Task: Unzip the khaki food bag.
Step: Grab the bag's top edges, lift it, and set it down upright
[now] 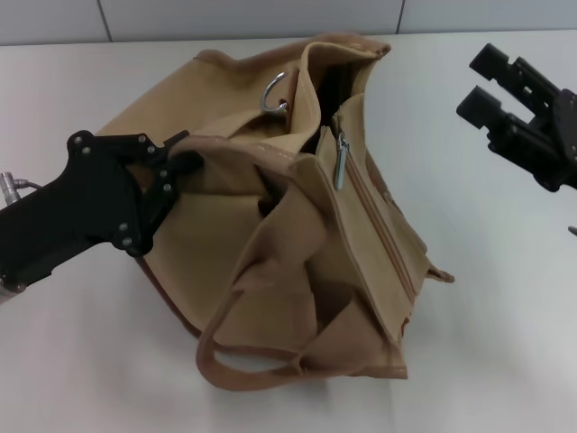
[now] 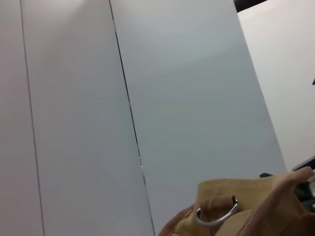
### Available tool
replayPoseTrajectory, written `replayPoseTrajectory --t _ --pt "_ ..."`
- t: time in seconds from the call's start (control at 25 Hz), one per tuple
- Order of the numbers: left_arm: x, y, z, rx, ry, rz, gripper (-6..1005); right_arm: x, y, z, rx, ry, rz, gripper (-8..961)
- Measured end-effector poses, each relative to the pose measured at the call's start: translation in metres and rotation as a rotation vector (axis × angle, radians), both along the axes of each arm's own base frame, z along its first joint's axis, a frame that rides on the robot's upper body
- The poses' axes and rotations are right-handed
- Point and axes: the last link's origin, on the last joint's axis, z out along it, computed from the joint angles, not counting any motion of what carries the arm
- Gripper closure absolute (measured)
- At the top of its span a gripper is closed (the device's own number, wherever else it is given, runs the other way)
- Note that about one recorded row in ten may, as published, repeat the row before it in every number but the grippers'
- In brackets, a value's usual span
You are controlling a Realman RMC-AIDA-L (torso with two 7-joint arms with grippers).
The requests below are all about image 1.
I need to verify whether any left arm connector cable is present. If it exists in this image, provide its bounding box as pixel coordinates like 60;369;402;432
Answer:
0;170;46;202

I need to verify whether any khaki canvas food bag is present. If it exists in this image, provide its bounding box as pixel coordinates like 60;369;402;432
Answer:
105;31;456;380

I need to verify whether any silver metal bag ring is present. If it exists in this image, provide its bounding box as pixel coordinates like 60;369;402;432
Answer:
260;70;289;117

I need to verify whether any silver metal zipper pull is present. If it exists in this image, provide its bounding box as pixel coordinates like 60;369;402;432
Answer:
334;131;352;193

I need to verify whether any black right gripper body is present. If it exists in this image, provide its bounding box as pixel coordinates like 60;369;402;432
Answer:
508;89;577;193

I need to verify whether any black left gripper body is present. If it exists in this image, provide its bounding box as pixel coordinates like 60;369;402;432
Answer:
0;130;157;290

